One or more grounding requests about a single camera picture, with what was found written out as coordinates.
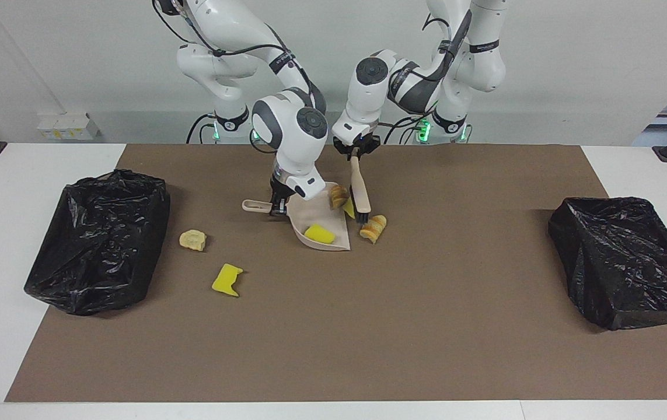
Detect black right base cable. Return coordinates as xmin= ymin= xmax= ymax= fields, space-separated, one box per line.
xmin=186 ymin=113 xmax=218 ymax=145

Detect beige plastic dustpan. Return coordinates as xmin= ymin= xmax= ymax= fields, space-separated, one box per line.
xmin=242 ymin=182 xmax=352 ymax=252

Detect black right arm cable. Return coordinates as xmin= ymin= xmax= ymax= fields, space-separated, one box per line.
xmin=152 ymin=0 xmax=317 ymax=158

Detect large yellow sponge piece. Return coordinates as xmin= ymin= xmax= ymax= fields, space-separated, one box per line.
xmin=304 ymin=224 xmax=336 ymax=244

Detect white wall socket box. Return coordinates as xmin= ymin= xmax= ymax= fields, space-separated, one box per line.
xmin=37 ymin=113 xmax=100 ymax=142

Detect pale yellow food piece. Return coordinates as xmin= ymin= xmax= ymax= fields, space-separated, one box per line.
xmin=179 ymin=230 xmax=207 ymax=252

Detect beige hand brush black bristles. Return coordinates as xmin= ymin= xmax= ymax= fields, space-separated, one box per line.
xmin=350 ymin=155 xmax=372 ymax=215

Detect notched yellow sponge piece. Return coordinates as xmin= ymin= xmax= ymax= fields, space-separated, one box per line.
xmin=211 ymin=263 xmax=244 ymax=298

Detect black left base cable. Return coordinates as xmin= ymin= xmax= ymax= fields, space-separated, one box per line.
xmin=380 ymin=114 xmax=428 ymax=145

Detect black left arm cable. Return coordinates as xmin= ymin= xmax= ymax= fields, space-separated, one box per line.
xmin=389 ymin=12 xmax=474 ymax=130

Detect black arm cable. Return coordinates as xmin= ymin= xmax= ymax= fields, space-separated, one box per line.
xmin=389 ymin=12 xmax=474 ymax=130
xmin=152 ymin=0 xmax=317 ymax=158

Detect black base cable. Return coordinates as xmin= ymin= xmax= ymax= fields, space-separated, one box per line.
xmin=380 ymin=114 xmax=428 ymax=145
xmin=186 ymin=113 xmax=218 ymax=145

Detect brown table mat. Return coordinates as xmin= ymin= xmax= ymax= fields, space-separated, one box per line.
xmin=5 ymin=143 xmax=667 ymax=403

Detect black bag lined bin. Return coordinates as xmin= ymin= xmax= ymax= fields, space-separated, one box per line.
xmin=24 ymin=169 xmax=172 ymax=317
xmin=548 ymin=197 xmax=667 ymax=331

